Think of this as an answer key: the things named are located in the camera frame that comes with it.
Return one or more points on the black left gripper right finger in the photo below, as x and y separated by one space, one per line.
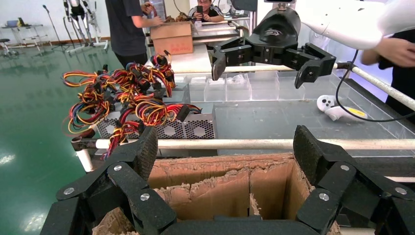
356 194

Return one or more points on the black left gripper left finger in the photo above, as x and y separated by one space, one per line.
97 194

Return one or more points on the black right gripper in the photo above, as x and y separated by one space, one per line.
275 32

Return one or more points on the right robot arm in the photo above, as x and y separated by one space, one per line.
340 19

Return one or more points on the bare person hand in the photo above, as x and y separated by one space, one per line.
397 52

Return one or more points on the long white rack pipe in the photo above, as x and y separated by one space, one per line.
402 179
259 68
382 86
243 144

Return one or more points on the short white pipe leg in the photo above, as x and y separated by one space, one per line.
85 160

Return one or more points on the black pipe corner joint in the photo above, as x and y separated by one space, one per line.
82 144
345 65

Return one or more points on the white pipe shelf cart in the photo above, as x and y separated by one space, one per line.
223 30

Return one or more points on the dark monitor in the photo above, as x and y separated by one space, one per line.
243 5

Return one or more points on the person in striped black jacket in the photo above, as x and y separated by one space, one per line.
212 14

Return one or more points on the white VR controller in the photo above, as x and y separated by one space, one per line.
340 113

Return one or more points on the white table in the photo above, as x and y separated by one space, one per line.
191 60

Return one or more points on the black smartphone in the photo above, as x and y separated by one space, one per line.
199 9

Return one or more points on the brown cardboard box red print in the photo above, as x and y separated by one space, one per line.
172 39

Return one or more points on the worn cardboard box with dividers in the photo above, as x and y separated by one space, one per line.
207 194

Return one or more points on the person in black t-shirt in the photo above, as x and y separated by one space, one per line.
124 29
402 84

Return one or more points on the black microphone stand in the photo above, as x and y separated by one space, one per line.
52 26

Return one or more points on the black stool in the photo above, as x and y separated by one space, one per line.
4 41

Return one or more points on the grey side table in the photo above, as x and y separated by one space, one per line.
22 26

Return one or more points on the small laptop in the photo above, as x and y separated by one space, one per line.
12 23

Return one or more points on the grey metal post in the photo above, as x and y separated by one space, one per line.
253 22

